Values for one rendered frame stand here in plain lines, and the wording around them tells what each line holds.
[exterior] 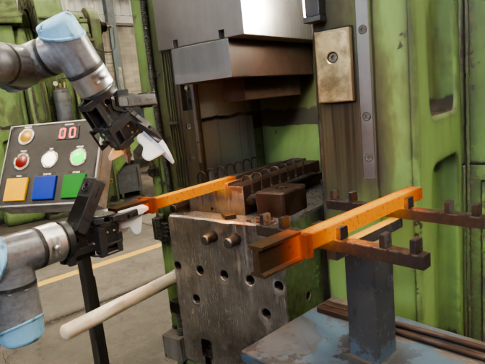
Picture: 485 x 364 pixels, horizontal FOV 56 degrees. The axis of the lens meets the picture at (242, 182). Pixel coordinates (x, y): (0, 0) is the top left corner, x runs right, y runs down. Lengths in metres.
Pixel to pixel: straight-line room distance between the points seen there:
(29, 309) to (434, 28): 1.24
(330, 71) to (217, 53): 0.28
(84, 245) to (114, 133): 0.23
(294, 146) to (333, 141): 0.47
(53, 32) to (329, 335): 0.77
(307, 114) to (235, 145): 0.27
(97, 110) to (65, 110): 5.06
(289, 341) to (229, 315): 0.35
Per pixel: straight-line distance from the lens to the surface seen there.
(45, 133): 1.60
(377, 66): 1.14
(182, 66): 1.28
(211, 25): 1.21
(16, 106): 6.06
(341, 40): 1.15
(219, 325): 1.32
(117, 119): 0.98
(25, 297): 0.88
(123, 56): 10.26
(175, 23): 1.30
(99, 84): 0.95
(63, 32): 0.93
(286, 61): 1.39
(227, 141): 1.55
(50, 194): 1.49
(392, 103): 1.13
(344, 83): 1.14
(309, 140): 1.61
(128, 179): 6.67
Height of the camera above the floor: 1.22
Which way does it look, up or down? 10 degrees down
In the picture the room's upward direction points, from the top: 6 degrees counter-clockwise
